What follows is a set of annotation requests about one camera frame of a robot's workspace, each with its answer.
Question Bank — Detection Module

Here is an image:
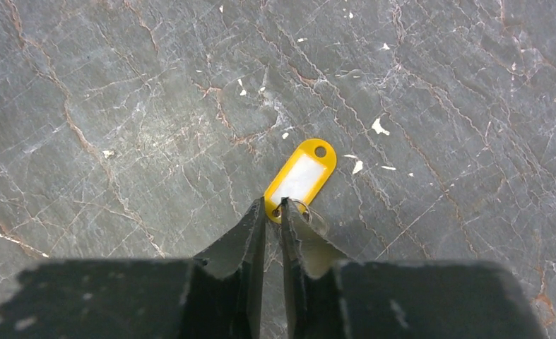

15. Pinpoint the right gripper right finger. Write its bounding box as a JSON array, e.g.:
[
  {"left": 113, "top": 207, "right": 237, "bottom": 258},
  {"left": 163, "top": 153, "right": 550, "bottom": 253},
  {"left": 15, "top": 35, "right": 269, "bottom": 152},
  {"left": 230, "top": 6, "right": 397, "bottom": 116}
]
[{"left": 280, "top": 198, "right": 545, "bottom": 338}]

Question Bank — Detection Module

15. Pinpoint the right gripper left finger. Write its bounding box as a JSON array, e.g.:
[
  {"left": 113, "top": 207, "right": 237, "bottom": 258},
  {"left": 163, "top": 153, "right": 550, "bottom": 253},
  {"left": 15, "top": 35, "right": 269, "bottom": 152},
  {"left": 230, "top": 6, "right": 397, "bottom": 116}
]
[{"left": 0, "top": 198, "right": 266, "bottom": 338}]

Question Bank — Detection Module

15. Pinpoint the yellow capped key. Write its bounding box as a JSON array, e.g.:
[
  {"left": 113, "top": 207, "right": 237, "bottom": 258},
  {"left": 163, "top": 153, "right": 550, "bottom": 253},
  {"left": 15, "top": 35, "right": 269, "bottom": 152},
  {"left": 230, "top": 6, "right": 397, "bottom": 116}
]
[{"left": 264, "top": 138, "right": 337, "bottom": 236}]

